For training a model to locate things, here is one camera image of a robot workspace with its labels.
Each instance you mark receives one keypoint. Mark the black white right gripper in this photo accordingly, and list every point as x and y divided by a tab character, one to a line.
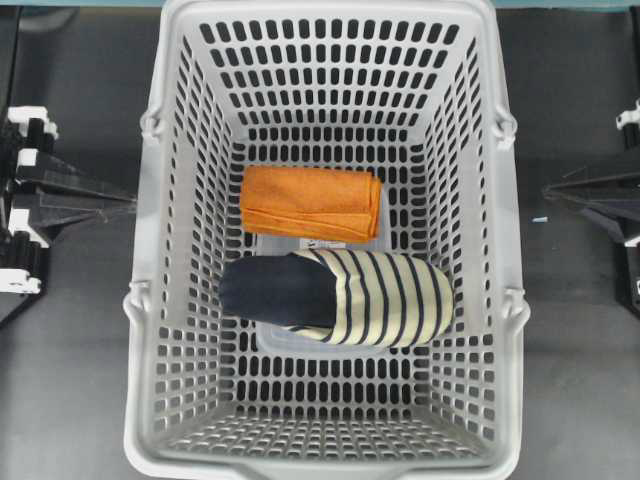
611	201

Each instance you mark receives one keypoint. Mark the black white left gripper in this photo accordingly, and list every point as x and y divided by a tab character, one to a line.
28	223

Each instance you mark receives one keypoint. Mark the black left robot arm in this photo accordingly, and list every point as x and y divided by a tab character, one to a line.
40	193

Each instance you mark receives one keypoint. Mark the grey plastic shopping basket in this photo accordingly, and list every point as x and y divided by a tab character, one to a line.
412	91

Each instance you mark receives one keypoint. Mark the striped cream navy slipper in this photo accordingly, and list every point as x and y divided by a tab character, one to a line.
342	297

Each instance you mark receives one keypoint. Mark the folded orange towel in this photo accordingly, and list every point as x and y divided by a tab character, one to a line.
321	204

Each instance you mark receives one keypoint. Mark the clear plastic container lid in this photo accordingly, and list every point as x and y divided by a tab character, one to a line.
275	340

